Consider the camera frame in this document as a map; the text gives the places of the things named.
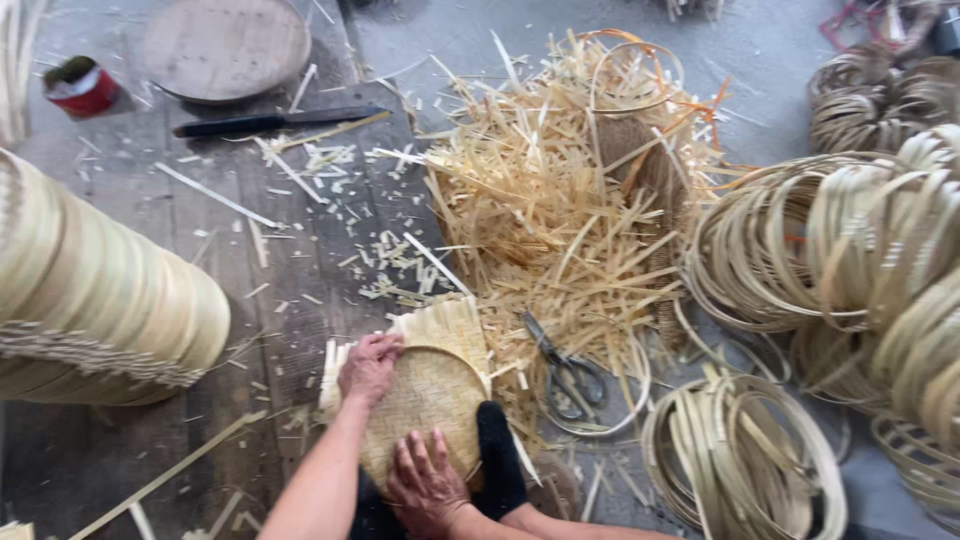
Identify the person's right hand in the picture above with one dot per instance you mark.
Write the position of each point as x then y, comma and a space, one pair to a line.
431, 491

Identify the person's left hand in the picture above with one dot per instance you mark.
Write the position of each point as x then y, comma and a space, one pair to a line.
367, 371

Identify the person's left fingers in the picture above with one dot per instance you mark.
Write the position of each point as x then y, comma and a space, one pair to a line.
386, 346

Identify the woven bamboo mat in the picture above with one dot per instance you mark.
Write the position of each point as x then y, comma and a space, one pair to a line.
431, 397

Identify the bamboo rim hoop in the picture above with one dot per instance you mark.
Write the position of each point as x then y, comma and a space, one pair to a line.
465, 371

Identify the short bamboo strip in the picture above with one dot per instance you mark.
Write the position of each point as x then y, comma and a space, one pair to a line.
437, 264
217, 196

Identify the person's black sock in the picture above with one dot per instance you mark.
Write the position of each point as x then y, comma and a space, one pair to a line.
496, 457
371, 514

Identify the dark wooden work board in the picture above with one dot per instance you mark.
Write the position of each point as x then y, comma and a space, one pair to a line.
225, 300

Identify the grey metal scissors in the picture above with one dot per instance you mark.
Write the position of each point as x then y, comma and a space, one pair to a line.
566, 371

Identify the pile of bamboo scraps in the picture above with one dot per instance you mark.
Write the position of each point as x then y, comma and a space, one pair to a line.
540, 210

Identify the round wooden block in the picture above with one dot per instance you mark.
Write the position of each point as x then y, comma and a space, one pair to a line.
559, 484

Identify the long bamboo strip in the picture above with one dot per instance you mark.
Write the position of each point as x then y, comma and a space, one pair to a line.
165, 474

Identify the stack of woven bamboo trays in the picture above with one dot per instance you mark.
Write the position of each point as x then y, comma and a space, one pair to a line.
97, 292

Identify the brown burlap sack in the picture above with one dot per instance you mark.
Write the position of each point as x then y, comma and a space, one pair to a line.
637, 154

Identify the round wooden board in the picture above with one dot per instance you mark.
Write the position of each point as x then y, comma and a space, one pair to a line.
225, 49

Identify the red tin can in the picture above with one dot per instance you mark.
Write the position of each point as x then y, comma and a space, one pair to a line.
82, 90

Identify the large heap of bamboo hoops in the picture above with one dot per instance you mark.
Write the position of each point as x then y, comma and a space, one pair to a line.
825, 240

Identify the bundle of long bamboo strips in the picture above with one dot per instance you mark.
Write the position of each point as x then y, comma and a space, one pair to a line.
13, 67

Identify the dark bundle of bamboo hoops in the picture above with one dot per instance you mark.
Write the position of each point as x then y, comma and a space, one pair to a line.
870, 97

